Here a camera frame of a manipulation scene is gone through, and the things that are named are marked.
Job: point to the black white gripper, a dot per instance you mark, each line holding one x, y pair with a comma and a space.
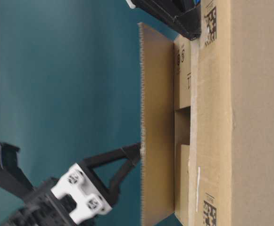
80, 195

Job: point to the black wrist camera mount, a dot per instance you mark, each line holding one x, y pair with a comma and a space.
12, 178

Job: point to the dark green backdrop cloth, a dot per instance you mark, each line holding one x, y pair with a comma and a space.
69, 80

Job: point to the brown cardboard box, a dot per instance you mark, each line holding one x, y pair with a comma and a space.
207, 118

